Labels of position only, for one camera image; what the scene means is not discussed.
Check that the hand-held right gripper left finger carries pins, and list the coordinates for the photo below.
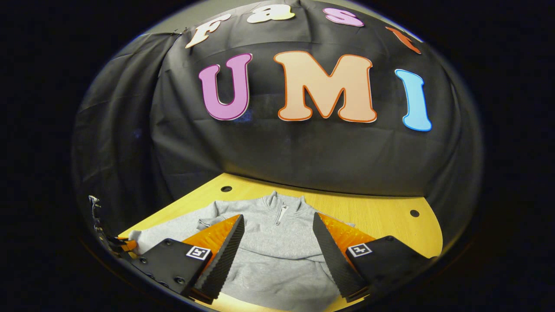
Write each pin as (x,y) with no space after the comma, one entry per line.
(223,264)

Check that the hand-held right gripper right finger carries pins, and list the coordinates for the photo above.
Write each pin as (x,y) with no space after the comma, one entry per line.
(336,264)

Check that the black backdrop cloth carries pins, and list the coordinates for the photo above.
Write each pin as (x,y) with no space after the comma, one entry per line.
(303,156)

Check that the grey zip-neck sweatshirt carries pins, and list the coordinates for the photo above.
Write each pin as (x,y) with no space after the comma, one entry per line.
(277,242)

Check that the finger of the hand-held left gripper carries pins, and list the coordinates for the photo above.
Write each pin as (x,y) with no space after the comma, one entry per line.
(129,245)

